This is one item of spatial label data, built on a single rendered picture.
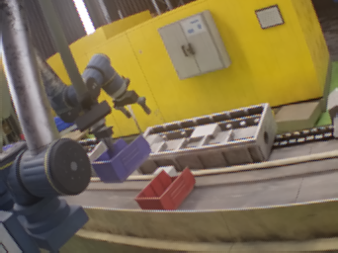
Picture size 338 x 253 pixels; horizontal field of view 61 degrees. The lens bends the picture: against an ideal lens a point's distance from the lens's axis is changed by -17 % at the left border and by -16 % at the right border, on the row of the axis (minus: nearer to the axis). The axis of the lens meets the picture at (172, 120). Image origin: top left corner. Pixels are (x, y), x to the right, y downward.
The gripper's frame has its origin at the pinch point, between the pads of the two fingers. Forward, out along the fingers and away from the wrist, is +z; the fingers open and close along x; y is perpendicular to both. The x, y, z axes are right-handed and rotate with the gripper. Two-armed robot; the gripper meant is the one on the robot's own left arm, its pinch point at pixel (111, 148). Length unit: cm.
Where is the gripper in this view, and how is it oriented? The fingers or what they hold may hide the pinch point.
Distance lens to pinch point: 206.6
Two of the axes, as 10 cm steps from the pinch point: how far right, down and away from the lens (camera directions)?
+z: 3.9, 8.8, 2.7
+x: -7.8, 1.6, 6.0
